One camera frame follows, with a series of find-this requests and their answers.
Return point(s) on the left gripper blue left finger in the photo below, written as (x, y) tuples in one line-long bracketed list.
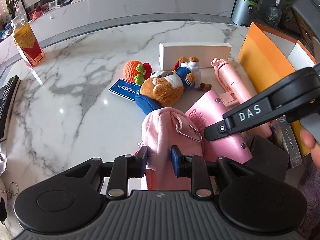
[(122, 169)]

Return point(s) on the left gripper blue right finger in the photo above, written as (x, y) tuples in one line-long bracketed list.
[(193, 167)]

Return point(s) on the black photo card box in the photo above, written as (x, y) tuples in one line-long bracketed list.
[(285, 139)]

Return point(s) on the pink fabric pouch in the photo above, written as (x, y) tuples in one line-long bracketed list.
[(162, 129)]

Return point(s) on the pink leather wallet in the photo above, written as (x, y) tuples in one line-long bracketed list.
[(207, 111)]

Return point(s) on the brown teddy bear plush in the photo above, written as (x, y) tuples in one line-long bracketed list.
[(165, 87)]

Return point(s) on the orange crochet fruit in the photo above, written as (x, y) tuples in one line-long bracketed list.
[(136, 72)]

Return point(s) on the white long glasses case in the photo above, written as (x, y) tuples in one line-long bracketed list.
[(170, 52)]

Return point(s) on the dark grey small box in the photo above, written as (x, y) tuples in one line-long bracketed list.
[(268, 158)]

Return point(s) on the person right hand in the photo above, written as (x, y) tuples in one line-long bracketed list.
[(312, 145)]

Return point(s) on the orange cardboard box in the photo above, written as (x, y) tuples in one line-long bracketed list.
[(265, 63)]

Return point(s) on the blue ocean park card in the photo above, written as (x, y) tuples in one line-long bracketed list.
[(125, 89)]

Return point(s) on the blue water bottle jug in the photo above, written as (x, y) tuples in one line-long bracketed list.
[(273, 14)]

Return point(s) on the purple fuzzy sleeve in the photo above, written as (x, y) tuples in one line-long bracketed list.
[(309, 186)]

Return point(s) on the silver pedal trash bin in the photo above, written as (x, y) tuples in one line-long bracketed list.
[(243, 12)]

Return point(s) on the black remote control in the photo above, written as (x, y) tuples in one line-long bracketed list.
[(8, 93)]

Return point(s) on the orange red drink carton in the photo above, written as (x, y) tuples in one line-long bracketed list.
[(26, 42)]

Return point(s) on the tall plant in vase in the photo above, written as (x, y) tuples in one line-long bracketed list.
[(12, 6)]

